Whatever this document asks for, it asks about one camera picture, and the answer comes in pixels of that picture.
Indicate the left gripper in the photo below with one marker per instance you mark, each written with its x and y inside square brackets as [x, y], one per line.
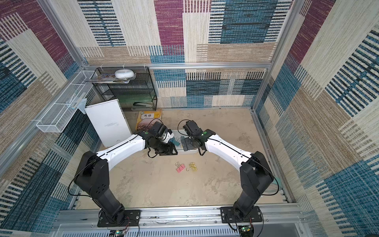
[170, 145]

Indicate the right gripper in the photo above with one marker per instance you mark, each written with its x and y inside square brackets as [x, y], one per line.
[191, 142]

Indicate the white plastic storage box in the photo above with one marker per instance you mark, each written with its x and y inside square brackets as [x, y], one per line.
[179, 136]

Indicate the pink binder clip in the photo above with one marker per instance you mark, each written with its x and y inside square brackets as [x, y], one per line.
[179, 167]

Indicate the blue binder clip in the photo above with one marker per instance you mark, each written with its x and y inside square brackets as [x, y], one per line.
[176, 143]

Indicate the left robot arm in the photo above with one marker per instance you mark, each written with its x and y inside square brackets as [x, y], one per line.
[92, 175]

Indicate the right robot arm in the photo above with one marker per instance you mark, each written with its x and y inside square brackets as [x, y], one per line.
[255, 173]

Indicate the English textbook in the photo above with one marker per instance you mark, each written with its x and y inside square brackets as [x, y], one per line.
[146, 119]

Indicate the black stapler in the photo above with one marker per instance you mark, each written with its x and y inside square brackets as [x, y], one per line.
[142, 105]

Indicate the white book on stand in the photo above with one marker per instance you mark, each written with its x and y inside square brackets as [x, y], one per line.
[109, 122]

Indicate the black mesh shelf rack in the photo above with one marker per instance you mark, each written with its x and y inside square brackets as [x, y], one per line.
[140, 89]

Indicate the white round device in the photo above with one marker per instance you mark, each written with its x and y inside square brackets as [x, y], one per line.
[124, 74]

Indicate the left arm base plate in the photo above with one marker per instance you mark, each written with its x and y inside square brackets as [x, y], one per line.
[122, 219]

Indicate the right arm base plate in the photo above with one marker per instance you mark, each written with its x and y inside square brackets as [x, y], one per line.
[232, 215]

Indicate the white wire wall basket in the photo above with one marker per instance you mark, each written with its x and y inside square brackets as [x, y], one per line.
[59, 114]

